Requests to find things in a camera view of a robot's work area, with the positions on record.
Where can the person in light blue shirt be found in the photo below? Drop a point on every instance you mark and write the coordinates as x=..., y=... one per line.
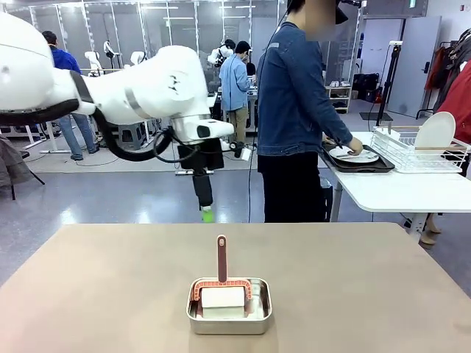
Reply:
x=232, y=81

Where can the grey coat on stand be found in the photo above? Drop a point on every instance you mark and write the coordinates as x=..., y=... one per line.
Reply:
x=13, y=162

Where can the white plate in rack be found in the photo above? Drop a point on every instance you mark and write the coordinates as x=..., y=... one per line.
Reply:
x=436, y=130

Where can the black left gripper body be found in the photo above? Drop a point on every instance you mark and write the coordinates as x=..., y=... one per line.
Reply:
x=200, y=158

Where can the person in denim jacket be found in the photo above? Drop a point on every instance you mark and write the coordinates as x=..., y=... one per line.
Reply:
x=290, y=95

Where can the man in blue hoodie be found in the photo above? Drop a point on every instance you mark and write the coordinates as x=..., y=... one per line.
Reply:
x=64, y=60

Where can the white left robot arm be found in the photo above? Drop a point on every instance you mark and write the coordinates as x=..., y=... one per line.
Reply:
x=154, y=92

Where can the black headset on head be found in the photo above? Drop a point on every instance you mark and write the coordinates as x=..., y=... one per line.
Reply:
x=340, y=13

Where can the black storage bins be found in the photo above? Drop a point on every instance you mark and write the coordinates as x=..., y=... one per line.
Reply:
x=366, y=86

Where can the dark brown serving tray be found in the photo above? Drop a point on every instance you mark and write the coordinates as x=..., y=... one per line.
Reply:
x=364, y=167

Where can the black tripod stand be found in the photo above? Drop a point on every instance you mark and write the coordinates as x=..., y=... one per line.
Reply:
x=386, y=92

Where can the person's right hand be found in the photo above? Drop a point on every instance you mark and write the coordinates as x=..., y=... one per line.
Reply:
x=356, y=146

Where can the clothes rack with coats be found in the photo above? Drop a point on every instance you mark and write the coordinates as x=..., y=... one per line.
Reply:
x=439, y=70

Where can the white round dinner plate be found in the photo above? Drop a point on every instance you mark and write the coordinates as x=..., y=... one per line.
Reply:
x=362, y=160

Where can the long white background table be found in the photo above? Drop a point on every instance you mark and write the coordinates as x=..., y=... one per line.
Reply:
x=55, y=150

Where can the person in red jacket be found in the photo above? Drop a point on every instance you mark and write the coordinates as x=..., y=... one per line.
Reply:
x=458, y=95

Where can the white side table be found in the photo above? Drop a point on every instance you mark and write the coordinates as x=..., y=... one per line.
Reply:
x=404, y=191

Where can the person's right forearm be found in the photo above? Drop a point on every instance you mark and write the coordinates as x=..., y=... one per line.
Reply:
x=338, y=130

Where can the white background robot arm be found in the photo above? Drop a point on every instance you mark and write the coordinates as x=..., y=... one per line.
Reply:
x=216, y=57
x=93, y=62

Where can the white shoe shelf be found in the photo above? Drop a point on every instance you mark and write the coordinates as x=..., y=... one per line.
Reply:
x=340, y=92

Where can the rectangular metal tin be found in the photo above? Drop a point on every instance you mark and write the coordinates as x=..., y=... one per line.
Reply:
x=228, y=327

